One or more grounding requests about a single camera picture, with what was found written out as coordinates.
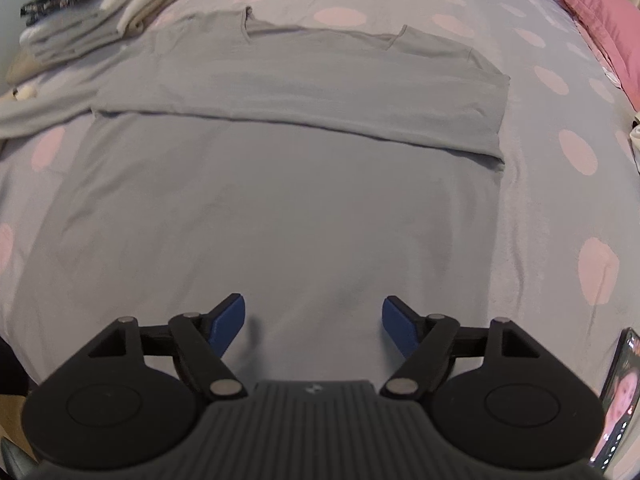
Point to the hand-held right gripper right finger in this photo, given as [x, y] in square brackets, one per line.
[400, 325]

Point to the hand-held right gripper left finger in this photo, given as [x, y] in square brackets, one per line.
[225, 322]

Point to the light grey-blue long-sleeve shirt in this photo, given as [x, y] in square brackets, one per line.
[250, 185]

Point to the black smartphone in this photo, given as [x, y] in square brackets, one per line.
[620, 400]

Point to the beige and white garment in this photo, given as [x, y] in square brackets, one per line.
[22, 94]

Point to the tan folded cloth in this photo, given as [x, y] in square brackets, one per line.
[22, 70]

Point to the pale grey folded garment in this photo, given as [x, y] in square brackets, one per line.
[75, 35]

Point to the beige folded garment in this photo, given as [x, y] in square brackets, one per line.
[165, 2]

